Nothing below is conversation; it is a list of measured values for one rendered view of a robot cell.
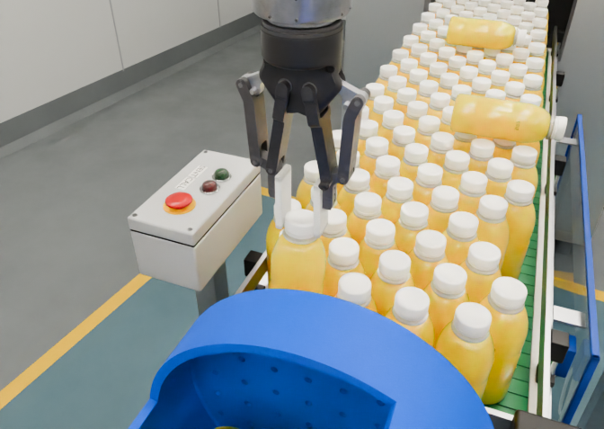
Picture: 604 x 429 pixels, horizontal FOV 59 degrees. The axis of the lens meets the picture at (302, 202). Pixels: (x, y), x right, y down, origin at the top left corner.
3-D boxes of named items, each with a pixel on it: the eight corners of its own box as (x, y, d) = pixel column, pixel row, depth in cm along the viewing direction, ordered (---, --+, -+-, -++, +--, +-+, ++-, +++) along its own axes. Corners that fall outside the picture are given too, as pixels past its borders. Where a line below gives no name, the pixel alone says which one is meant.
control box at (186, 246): (138, 274, 76) (125, 215, 70) (209, 201, 92) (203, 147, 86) (200, 292, 73) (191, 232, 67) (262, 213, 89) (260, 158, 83)
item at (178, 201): (160, 209, 72) (159, 201, 71) (175, 195, 75) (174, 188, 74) (183, 215, 71) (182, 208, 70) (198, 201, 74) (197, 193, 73)
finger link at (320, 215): (323, 170, 59) (329, 172, 58) (322, 222, 62) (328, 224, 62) (313, 184, 56) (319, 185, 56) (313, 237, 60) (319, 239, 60)
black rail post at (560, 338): (536, 383, 73) (551, 343, 69) (536, 366, 75) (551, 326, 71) (553, 388, 72) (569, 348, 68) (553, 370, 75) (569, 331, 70)
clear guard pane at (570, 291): (511, 532, 99) (591, 357, 71) (530, 268, 159) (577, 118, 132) (514, 533, 99) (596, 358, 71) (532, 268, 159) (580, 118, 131)
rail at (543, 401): (535, 439, 61) (541, 424, 59) (552, 34, 184) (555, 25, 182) (542, 442, 61) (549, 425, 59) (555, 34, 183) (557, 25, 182)
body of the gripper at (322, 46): (240, 22, 47) (246, 119, 52) (333, 32, 44) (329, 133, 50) (275, 1, 53) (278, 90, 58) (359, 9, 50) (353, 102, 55)
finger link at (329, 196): (326, 161, 57) (353, 166, 56) (326, 201, 60) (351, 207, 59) (322, 168, 56) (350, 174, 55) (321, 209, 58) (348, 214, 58)
